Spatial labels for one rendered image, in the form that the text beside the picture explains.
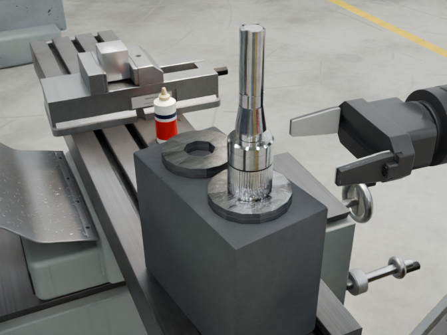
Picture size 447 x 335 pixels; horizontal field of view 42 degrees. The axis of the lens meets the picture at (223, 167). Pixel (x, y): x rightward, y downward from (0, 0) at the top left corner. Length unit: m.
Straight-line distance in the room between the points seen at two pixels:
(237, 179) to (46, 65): 0.98
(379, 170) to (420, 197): 2.02
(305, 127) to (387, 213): 1.84
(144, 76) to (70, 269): 0.39
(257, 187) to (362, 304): 1.51
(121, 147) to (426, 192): 1.79
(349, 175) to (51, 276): 0.62
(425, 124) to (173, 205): 0.28
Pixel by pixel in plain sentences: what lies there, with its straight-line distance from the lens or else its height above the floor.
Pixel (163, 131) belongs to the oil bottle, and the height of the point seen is 0.94.
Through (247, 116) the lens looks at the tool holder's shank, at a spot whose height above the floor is 1.20.
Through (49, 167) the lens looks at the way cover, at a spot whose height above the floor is 0.84.
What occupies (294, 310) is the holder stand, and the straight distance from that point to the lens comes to 0.68.
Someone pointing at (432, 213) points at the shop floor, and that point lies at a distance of 2.53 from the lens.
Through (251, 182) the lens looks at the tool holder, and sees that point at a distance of 0.58.
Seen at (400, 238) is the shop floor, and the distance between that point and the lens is 2.36.
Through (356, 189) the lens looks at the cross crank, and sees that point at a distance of 1.45.
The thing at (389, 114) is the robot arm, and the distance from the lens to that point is 0.65.
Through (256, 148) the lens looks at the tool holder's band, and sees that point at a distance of 0.56.
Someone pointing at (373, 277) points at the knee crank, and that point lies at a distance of 1.43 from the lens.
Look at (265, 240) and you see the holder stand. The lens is 0.57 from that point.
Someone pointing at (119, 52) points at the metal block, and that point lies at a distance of 1.16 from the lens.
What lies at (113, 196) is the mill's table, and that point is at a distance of 0.96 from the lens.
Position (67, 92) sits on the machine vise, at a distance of 1.17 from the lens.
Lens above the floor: 1.45
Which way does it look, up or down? 33 degrees down
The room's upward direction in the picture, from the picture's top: 1 degrees counter-clockwise
